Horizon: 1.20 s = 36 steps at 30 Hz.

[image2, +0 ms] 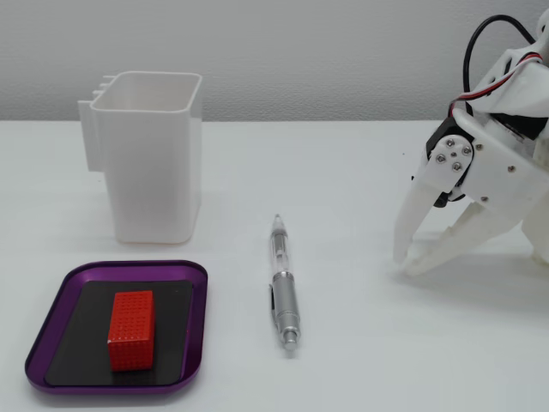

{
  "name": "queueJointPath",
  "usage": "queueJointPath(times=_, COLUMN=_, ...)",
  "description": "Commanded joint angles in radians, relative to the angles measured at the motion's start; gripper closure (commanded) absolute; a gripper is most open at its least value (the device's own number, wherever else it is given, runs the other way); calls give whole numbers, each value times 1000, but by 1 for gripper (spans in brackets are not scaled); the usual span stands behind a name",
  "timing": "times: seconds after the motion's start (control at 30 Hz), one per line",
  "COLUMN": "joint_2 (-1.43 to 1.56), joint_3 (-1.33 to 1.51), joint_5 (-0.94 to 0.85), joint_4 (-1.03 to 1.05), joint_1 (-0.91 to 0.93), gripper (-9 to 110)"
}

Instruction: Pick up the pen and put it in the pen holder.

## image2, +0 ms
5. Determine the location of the black mat inside tray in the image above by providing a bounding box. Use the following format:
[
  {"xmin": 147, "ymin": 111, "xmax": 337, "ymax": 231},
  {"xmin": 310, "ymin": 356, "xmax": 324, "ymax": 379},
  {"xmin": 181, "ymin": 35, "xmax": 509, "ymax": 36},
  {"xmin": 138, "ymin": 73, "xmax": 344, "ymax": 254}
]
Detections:
[{"xmin": 44, "ymin": 279, "xmax": 193, "ymax": 386}]

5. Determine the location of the black cable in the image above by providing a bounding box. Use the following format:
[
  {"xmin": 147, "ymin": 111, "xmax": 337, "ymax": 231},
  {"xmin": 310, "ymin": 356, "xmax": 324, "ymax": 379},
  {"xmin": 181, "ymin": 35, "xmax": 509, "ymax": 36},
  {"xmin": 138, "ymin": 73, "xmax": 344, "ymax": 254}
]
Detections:
[{"xmin": 462, "ymin": 15, "xmax": 540, "ymax": 113}]

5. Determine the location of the small black gripper camera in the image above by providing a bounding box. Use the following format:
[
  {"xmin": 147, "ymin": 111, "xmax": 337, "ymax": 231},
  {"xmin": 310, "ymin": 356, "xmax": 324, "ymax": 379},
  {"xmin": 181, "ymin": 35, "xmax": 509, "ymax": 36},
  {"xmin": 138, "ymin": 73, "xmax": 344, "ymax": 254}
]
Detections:
[{"xmin": 431, "ymin": 188, "xmax": 467, "ymax": 210}]

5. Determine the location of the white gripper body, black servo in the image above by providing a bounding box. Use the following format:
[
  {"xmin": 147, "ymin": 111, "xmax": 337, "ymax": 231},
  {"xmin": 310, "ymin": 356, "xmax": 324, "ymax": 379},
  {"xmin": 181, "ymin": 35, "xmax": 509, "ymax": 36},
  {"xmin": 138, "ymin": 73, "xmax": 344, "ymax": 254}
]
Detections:
[{"xmin": 423, "ymin": 106, "xmax": 549, "ymax": 224}]

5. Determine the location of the white plastic pen holder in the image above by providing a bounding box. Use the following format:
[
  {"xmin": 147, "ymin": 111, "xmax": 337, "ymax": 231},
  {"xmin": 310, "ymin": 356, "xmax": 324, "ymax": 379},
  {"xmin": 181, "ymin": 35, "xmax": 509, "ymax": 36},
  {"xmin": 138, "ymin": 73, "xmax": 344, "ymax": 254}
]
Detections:
[{"xmin": 77, "ymin": 70, "xmax": 203, "ymax": 245}]

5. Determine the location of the red white black wire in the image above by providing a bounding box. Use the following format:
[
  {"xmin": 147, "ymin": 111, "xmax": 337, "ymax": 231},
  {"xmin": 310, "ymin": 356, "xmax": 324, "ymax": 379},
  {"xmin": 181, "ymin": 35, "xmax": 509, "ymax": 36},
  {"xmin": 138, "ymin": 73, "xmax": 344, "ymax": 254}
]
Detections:
[{"xmin": 449, "ymin": 53, "xmax": 545, "ymax": 106}]

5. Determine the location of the silver metal cylinder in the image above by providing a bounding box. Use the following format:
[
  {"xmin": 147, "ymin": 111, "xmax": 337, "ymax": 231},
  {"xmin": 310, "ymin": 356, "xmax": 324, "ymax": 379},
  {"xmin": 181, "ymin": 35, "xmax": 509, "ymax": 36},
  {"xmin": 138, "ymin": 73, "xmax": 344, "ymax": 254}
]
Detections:
[{"xmin": 268, "ymin": 213, "xmax": 300, "ymax": 354}]

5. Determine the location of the purple metal tray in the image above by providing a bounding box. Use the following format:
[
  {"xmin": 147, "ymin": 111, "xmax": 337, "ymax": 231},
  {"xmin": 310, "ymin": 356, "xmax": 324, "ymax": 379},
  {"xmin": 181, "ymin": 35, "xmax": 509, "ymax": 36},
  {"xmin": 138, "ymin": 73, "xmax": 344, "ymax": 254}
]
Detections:
[{"xmin": 24, "ymin": 258, "xmax": 209, "ymax": 392}]

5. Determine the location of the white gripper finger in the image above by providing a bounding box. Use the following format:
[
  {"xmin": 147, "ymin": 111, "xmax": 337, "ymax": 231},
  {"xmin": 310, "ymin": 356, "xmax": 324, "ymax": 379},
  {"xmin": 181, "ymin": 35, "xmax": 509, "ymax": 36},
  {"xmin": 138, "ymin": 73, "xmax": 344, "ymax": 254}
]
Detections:
[
  {"xmin": 401, "ymin": 200, "xmax": 525, "ymax": 276},
  {"xmin": 393, "ymin": 134, "xmax": 476, "ymax": 270}
]

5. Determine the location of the red perforated block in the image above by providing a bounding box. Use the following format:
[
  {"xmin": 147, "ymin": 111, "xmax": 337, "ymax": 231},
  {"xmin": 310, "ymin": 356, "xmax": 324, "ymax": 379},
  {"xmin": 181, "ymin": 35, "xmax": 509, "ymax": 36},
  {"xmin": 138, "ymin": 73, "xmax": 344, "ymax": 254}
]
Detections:
[{"xmin": 106, "ymin": 290, "xmax": 155, "ymax": 372}]

